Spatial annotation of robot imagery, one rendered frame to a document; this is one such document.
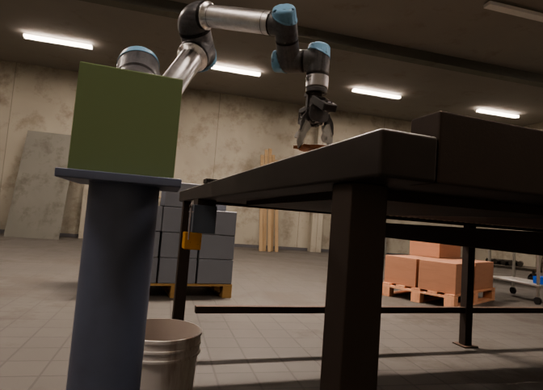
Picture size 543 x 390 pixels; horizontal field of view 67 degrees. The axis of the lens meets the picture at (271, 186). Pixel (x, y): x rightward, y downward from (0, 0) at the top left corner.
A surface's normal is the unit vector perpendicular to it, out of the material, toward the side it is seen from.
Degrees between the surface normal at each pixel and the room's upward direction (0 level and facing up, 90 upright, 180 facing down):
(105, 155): 90
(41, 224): 74
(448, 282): 90
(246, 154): 90
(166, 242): 90
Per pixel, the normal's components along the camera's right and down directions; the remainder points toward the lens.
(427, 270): -0.67, -0.11
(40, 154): 0.26, -0.33
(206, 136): 0.25, -0.06
